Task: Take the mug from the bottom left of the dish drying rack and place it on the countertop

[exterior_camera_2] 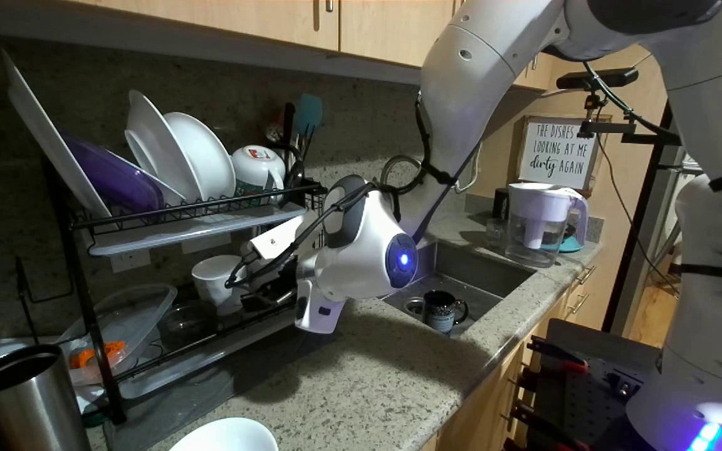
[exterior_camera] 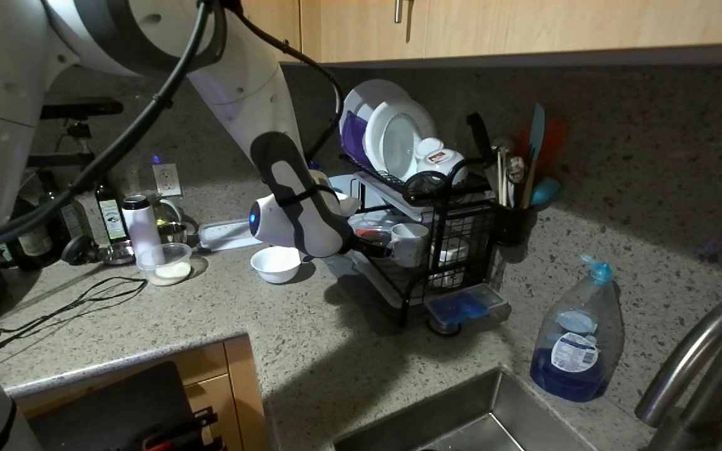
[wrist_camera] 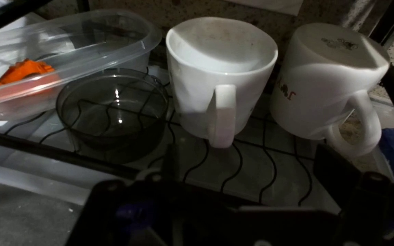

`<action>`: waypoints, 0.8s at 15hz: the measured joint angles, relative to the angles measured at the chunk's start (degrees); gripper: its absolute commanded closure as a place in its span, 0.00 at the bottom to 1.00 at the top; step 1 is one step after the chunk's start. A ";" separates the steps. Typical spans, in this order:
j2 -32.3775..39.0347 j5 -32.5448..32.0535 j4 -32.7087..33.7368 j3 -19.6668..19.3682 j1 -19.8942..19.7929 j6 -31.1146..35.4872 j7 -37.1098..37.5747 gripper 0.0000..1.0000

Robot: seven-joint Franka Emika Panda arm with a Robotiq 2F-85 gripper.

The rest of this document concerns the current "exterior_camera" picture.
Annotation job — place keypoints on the blue sponge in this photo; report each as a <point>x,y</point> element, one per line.
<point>461,306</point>

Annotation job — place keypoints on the white deep plate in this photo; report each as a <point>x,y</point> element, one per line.
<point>395,142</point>

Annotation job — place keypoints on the white cloth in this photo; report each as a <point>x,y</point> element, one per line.
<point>224,236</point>

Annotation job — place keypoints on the clear tub with white lid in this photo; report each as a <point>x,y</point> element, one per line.
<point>170,269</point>

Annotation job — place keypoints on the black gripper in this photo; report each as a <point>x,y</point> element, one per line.
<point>362,242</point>

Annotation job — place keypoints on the black spatula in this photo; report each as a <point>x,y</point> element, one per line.
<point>476,135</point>

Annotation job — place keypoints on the dark wine bottle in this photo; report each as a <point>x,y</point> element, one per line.
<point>36,242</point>

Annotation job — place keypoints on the metal kitchen utensils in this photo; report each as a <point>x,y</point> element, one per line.
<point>511,171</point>

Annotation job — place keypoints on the orange spatula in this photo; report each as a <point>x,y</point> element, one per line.
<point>558,146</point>

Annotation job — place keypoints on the large white plate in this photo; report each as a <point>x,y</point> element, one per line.
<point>402,92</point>

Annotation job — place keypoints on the stainless steel faucet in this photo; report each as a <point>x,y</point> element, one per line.
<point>694,359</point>

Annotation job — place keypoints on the white wall outlet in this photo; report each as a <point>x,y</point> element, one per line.
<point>165,180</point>

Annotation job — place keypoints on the stainless steel sink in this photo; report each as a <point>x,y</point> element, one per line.
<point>476,416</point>

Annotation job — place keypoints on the purple plate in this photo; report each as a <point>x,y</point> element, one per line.
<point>355,138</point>

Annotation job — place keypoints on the wooden wall cabinets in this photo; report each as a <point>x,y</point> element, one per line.
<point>545,27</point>

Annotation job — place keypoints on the dark bottle with white label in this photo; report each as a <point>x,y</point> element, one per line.
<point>114,222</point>

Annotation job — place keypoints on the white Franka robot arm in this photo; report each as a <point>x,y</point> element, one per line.
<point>244,92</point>

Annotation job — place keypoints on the wooden base cabinet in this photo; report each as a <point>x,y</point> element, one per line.
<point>211,385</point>

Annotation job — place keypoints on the dark spice bottle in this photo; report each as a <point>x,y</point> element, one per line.
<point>144,239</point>

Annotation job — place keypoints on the teal spatula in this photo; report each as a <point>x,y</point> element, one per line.
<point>538,135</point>

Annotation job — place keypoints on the blue ladle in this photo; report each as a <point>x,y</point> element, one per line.
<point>546,192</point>

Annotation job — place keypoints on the black metal stand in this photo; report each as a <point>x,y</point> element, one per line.
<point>86,106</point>

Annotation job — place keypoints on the blue dish soap bottle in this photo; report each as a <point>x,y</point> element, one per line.
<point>577,359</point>

